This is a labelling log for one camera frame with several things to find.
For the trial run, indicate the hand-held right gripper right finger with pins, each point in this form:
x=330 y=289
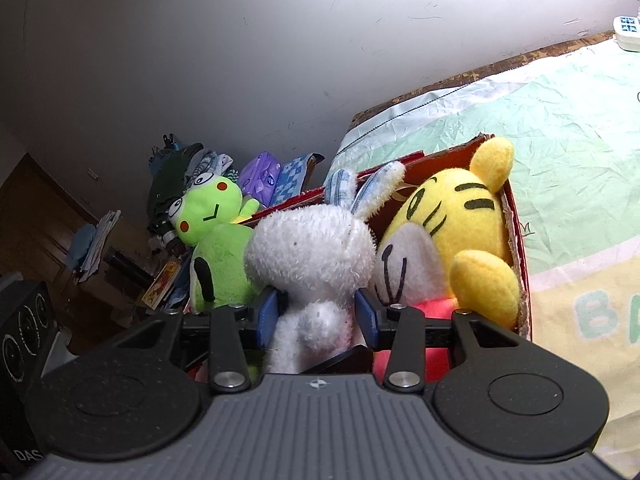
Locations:
x=365 y=317

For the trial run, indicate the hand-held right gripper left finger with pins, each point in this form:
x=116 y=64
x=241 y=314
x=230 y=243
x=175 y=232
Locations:
x=269 y=316

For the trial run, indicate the white rabbit plush toy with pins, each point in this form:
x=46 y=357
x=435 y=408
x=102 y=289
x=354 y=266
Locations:
x=310 y=255

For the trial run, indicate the green frog plush toy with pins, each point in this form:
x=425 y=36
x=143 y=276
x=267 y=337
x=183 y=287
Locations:
x=220 y=255

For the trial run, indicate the yellow tiger plush toy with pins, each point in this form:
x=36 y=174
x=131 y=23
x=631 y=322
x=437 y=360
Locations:
x=460 y=220

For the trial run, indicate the red cardboard box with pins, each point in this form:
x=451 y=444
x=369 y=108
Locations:
x=523 y=280

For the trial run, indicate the wooden desk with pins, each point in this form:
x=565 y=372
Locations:
x=105 y=300

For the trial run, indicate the light blue cloth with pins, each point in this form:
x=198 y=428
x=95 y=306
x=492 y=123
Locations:
x=80 y=246

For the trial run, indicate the yellow picture book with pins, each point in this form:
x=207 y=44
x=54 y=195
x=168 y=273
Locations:
x=161 y=285

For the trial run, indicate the wooden door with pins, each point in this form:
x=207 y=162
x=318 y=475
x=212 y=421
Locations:
x=30 y=220

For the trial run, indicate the striped garment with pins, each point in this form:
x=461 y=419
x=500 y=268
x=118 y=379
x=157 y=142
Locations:
x=169 y=237

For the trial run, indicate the white papers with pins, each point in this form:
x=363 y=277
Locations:
x=102 y=240

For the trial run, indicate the purple tissue pack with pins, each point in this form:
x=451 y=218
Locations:
x=260 y=177

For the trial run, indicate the blue checkered cloth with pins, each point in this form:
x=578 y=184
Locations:
x=295 y=177

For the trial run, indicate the pile of folded clothes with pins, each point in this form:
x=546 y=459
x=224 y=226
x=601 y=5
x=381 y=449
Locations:
x=167 y=180

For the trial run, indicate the light green printed bed mat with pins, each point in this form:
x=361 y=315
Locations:
x=575 y=160

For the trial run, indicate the brown patterned mattress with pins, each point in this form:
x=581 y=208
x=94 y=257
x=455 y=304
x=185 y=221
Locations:
x=475 y=72

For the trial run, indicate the white power strip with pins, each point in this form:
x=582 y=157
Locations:
x=627 y=32

